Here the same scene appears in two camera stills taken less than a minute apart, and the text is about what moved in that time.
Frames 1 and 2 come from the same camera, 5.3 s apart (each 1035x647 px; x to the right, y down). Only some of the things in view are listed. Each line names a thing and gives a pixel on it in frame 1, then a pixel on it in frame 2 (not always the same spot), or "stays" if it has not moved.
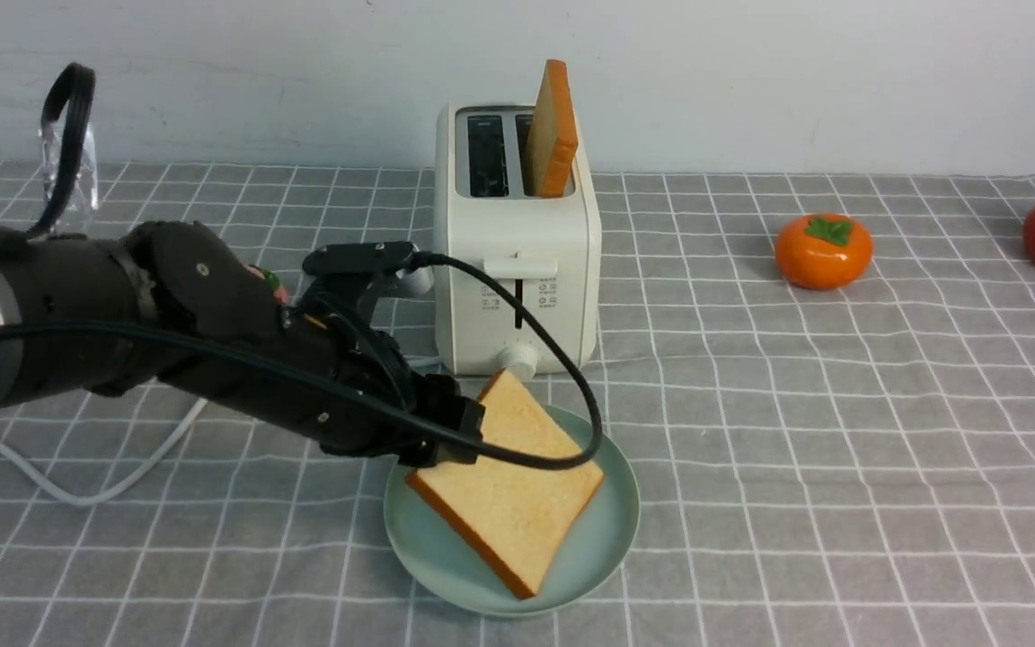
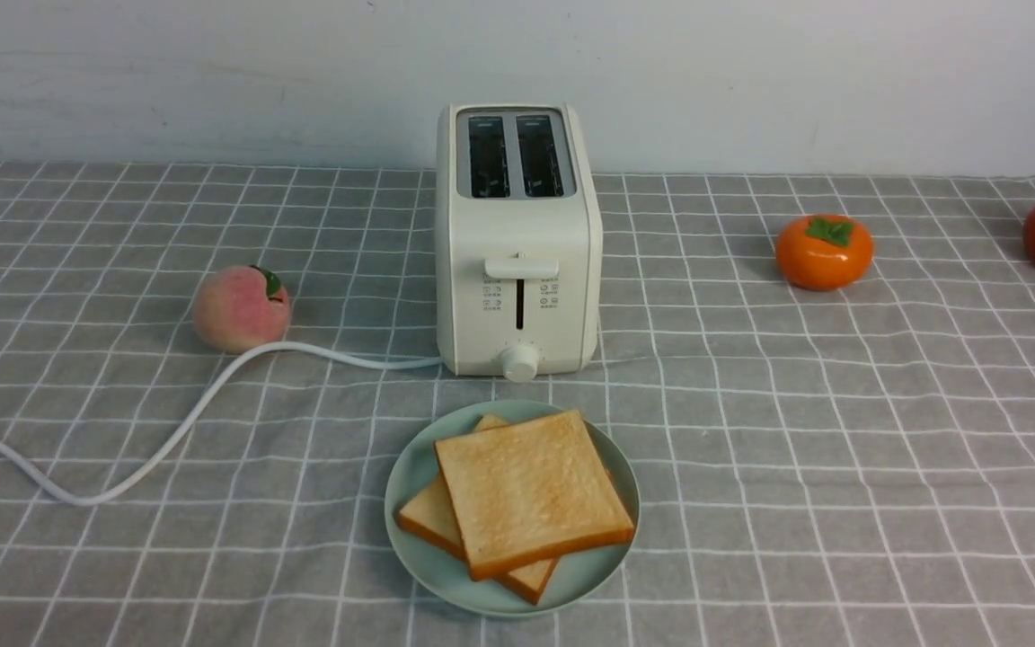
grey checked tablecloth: x=905 y=462 stays
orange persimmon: x=824 y=252 stays
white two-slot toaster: x=550 y=248 stays
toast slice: x=552 y=143 -> x=530 y=492
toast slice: x=517 y=519 -> x=430 y=514
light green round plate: x=434 y=558 stays
